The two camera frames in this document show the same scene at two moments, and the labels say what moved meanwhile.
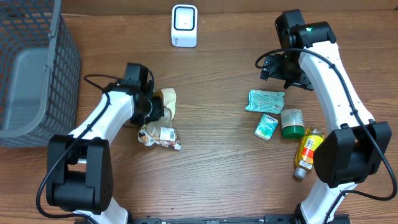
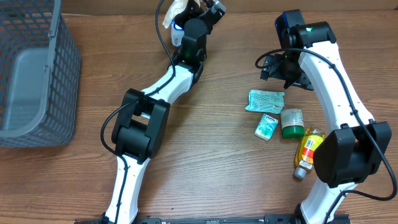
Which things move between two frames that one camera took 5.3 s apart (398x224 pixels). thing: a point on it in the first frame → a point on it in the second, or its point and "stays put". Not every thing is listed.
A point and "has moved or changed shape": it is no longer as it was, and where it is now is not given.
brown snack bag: x=162 y=130 has moved or changed shape
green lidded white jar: x=292 y=123 stays put
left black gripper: x=158 y=101 → x=193 y=12
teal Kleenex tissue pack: x=266 y=127 stays put
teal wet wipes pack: x=263 y=101 stays put
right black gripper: x=273 y=66 stays put
